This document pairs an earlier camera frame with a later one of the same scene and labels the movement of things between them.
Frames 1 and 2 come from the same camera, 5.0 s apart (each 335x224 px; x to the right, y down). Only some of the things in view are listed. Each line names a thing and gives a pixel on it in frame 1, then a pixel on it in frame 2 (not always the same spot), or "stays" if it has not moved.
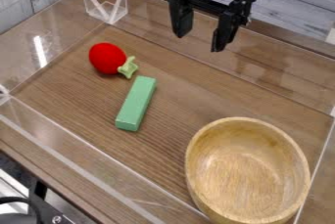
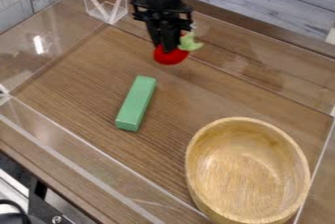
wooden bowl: x=247 y=172 stays
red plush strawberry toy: x=108 y=58 → x=179 y=56
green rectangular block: x=135 y=107 stays
